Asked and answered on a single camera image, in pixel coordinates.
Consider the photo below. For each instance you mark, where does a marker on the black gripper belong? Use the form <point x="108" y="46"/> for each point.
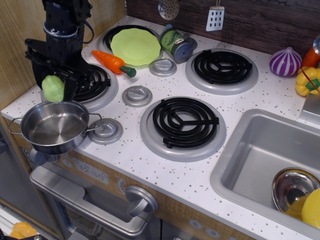
<point x="62" y="56"/>

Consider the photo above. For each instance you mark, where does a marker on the light green toy broccoli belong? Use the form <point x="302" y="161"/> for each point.
<point x="53" y="88"/>

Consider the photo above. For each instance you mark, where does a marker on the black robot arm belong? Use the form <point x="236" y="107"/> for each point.
<point x="66" y="18"/>

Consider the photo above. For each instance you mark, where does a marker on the front left black burner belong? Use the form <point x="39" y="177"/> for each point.
<point x="104" y="90"/>

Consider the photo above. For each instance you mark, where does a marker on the black burner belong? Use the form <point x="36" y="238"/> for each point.
<point x="104" y="90"/>
<point x="182" y="129"/>
<point x="221" y="72"/>
<point x="110" y="35"/>

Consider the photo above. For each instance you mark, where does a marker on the back left black burner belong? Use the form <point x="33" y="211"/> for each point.
<point x="110" y="35"/>

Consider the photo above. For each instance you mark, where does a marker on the orange toy carrot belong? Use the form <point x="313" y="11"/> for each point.
<point x="114" y="63"/>

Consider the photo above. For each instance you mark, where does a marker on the silver stove knob front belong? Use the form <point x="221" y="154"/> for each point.
<point x="105" y="132"/>

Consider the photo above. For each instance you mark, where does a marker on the silver stove knob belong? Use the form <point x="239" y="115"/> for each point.
<point x="163" y="68"/>
<point x="105" y="132"/>
<point x="137" y="96"/>

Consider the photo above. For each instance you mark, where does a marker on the silver stove knob middle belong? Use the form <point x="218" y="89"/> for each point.
<point x="137" y="96"/>

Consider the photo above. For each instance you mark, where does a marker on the silver oven knob left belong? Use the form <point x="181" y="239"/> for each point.
<point x="39" y="159"/>

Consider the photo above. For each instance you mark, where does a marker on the silver oven knob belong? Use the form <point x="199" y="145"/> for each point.
<point x="39" y="159"/>
<point x="140" y="201"/>

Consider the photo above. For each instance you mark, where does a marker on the light green plastic plate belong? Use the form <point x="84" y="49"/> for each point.
<point x="139" y="57"/>

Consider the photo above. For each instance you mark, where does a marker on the oven clock display panel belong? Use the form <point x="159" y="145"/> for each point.
<point x="91" y="171"/>

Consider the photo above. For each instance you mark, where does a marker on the silver stove knob back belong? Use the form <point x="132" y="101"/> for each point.
<point x="163" y="68"/>

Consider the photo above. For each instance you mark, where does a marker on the green toy can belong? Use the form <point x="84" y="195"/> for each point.
<point x="175" y="44"/>

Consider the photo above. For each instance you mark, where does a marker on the hanging silver strainer spoon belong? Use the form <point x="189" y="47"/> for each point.
<point x="168" y="9"/>

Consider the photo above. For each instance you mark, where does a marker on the front right black burner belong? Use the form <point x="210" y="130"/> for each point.
<point x="182" y="129"/>

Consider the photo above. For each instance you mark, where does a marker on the silver oven knob right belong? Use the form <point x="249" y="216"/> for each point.
<point x="140" y="201"/>

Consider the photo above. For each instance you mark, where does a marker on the orange object on floor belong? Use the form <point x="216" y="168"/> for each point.
<point x="21" y="230"/>

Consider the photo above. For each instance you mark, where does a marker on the back right black burner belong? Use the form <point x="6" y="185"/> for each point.
<point x="221" y="72"/>

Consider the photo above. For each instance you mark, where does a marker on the hanging silver slotted spatula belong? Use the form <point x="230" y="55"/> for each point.
<point x="215" y="17"/>

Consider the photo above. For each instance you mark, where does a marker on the silver sink basin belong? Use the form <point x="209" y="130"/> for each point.
<point x="262" y="145"/>

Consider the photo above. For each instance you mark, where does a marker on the purple white toy onion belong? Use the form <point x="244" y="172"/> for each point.
<point x="285" y="62"/>

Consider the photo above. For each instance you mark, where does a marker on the yellow toy bell pepper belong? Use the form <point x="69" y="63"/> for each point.
<point x="308" y="81"/>

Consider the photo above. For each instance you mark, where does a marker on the orange red toy bottle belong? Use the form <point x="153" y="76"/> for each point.
<point x="312" y="57"/>

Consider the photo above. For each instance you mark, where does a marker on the steel pot lid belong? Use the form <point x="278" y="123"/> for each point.
<point x="290" y="189"/>

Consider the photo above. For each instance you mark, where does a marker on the yellow toy item in sink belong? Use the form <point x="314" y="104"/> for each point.
<point x="307" y="209"/>

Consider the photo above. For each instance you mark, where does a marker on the steel pan with handles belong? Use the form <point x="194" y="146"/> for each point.
<point x="55" y="128"/>

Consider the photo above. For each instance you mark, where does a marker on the silver oven door handle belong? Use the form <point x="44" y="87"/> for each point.
<point x="73" y="196"/>

